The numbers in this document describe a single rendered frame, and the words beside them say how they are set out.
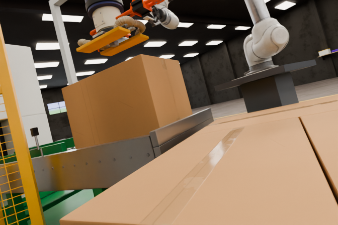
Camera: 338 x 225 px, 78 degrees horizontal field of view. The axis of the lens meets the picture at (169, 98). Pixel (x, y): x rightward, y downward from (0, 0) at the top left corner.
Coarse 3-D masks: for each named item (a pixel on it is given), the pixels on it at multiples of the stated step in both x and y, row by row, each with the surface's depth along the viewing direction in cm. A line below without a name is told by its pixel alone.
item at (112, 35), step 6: (108, 30) 116; (114, 30) 110; (120, 30) 110; (126, 30) 114; (102, 36) 114; (108, 36) 114; (114, 36) 116; (120, 36) 118; (90, 42) 118; (96, 42) 118; (102, 42) 120; (108, 42) 122; (78, 48) 123; (84, 48) 122; (90, 48) 124; (96, 48) 127
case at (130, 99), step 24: (120, 72) 101; (144, 72) 95; (168, 72) 114; (72, 96) 119; (96, 96) 110; (120, 96) 103; (144, 96) 96; (168, 96) 108; (72, 120) 121; (96, 120) 112; (120, 120) 104; (144, 120) 97; (168, 120) 102; (96, 144) 113
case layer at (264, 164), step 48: (336, 96) 91; (192, 144) 69; (240, 144) 53; (288, 144) 44; (336, 144) 37; (144, 192) 38; (192, 192) 32; (240, 192) 28; (288, 192) 25; (336, 192) 24
